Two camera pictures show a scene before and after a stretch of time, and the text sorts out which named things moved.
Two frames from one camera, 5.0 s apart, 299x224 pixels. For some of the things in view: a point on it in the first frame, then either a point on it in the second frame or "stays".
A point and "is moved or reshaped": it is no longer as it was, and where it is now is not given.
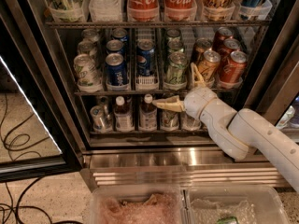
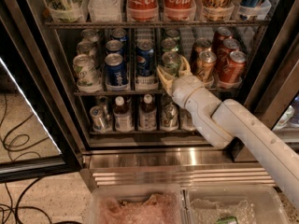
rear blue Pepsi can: x=121 y=34 stays
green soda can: x=175 y=42 → x=169 y=45
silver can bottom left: x=101 y=119 stays
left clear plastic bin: x=137 y=204 stays
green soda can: x=177 y=67 is moved or reshaped
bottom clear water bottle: x=189 y=123 stays
